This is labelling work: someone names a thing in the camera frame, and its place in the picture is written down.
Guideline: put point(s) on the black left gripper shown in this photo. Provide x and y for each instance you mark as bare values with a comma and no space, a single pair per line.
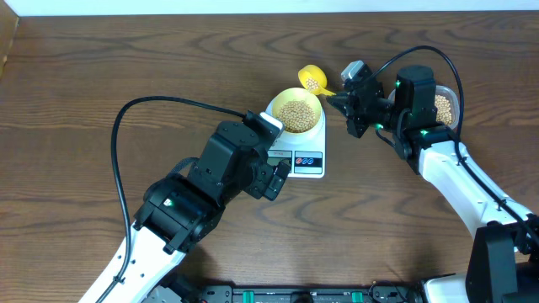
272,181

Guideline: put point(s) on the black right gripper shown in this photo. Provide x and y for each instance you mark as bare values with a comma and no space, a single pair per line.
349,105

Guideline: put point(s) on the yellow measuring scoop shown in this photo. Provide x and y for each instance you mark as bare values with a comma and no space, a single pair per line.
314,80

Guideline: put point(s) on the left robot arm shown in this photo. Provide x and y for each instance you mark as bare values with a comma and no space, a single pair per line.
178,211

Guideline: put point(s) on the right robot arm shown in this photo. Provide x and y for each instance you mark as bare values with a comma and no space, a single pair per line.
503,266

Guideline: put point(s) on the pale yellow bowl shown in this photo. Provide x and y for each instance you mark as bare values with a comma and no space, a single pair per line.
299,94

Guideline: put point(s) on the white digital kitchen scale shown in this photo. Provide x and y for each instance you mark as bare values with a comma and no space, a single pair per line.
305,152

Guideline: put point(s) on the soybeans in yellow bowl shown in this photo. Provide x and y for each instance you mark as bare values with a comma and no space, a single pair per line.
297,116

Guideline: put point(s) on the pile of soybeans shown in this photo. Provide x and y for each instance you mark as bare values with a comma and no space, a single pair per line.
443,106

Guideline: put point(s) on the clear plastic container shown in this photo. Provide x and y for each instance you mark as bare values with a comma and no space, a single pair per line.
427,106

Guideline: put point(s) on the wooden panel at left edge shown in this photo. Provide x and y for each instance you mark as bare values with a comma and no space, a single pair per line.
9,22

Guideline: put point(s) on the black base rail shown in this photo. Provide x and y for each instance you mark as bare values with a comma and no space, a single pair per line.
177,289

